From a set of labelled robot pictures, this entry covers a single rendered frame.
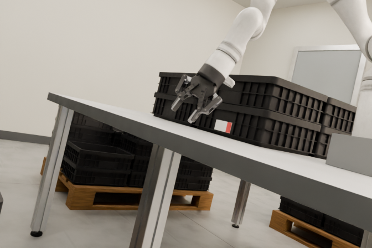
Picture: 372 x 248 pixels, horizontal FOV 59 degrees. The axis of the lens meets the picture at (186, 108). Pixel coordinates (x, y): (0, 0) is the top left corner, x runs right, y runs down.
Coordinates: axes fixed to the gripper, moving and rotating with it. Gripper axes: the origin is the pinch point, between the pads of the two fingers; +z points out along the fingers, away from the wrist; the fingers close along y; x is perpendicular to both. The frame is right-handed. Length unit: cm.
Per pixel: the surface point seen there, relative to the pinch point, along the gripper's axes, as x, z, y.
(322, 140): 47, -25, 30
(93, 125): 129, 40, -117
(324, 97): 38, -36, 23
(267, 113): 20.2, -16.3, 14.1
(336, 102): 45, -39, 27
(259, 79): 20.6, -24.6, 5.0
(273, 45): 404, -201, -139
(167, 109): 56, 0, -35
